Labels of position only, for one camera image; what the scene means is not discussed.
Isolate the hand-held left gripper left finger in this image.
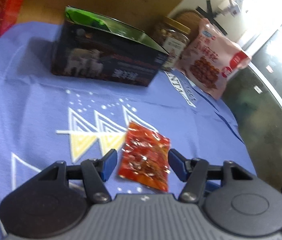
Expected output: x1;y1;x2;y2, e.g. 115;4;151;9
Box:
35;149;118;204

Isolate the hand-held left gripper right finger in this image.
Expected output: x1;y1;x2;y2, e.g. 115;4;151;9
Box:
168;149;254;203

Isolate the red spicy snack packet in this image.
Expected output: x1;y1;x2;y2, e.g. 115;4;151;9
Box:
117;121;172;192

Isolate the black cardboard box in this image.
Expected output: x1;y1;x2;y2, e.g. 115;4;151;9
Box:
51;6;170;87

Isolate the green snack packet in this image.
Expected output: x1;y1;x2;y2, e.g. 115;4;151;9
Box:
65;6;116;33

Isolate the pink bag of twisted snacks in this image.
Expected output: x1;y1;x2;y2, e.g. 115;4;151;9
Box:
176;17;253;100

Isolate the blue printed cloth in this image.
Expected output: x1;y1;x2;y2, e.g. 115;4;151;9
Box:
0;21;259;240

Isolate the clear jar of nuts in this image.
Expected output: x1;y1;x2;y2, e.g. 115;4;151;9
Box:
153;16;191;72

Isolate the woven bamboo tray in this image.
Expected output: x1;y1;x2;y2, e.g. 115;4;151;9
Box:
175;9;206;27

